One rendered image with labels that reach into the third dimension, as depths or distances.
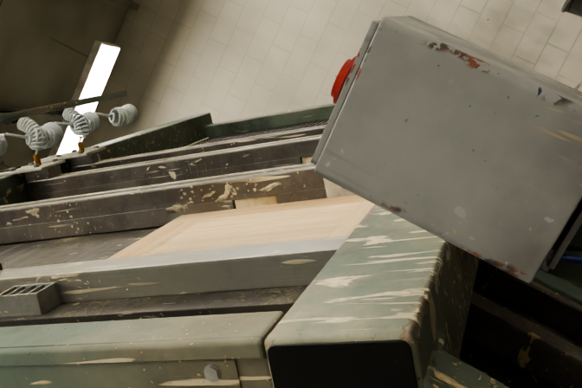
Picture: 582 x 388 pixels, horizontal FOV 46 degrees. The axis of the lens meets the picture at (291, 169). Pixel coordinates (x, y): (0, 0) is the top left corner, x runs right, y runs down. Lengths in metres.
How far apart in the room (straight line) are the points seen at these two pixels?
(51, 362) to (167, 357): 0.12
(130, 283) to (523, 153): 0.58
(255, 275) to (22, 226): 0.75
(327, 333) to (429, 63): 0.21
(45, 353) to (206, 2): 6.21
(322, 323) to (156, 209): 0.77
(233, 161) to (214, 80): 5.05
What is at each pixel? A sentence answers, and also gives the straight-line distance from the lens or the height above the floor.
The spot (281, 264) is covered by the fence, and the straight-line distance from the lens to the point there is 0.80.
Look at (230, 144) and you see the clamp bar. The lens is 1.83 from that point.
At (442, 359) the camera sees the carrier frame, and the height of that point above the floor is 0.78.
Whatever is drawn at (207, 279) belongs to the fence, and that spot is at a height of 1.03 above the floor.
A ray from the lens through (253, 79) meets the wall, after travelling 6.52.
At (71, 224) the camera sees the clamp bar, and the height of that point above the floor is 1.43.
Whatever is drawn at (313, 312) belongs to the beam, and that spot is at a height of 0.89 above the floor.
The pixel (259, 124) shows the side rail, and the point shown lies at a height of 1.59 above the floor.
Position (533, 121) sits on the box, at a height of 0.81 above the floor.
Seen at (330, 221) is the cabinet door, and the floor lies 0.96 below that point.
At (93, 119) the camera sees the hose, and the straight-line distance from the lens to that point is 2.13.
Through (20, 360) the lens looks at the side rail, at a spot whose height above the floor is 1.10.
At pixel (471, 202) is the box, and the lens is 0.47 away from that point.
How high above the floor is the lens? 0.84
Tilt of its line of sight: 12 degrees up
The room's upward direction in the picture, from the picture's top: 63 degrees counter-clockwise
